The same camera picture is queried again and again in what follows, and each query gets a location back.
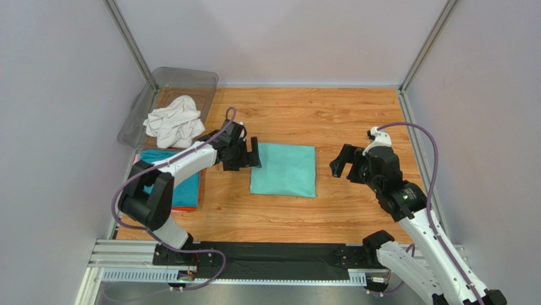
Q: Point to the folded dark teal t shirt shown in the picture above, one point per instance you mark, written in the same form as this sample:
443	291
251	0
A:
151	156

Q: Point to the aluminium front rail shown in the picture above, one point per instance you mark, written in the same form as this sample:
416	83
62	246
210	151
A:
131	260

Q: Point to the clear plastic bin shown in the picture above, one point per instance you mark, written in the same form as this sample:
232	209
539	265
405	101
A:
165	85

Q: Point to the aluminium frame post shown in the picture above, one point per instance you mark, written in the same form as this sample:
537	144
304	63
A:
428	44
129	39

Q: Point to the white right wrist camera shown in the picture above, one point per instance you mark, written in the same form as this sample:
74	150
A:
377	138

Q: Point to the teal green t shirt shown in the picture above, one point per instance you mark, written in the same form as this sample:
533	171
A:
286	170

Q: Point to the crumpled white t shirt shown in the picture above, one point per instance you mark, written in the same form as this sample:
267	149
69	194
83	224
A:
175	126

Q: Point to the left aluminium frame post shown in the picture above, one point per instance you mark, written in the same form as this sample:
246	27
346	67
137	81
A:
129	39

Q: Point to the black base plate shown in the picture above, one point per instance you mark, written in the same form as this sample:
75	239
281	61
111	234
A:
270	261

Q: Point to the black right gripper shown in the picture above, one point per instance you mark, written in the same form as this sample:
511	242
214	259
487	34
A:
355	163

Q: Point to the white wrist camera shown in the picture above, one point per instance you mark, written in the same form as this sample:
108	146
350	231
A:
377	138
244	131

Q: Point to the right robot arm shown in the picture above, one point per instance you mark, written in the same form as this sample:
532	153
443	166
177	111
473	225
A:
447	279

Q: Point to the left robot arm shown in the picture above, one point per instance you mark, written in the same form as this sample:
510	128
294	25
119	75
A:
147	195

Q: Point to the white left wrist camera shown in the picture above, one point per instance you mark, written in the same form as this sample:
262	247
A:
244	131

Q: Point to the right aluminium frame post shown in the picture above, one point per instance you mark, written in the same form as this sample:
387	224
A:
428	44

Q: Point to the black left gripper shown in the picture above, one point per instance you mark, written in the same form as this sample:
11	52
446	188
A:
249	159

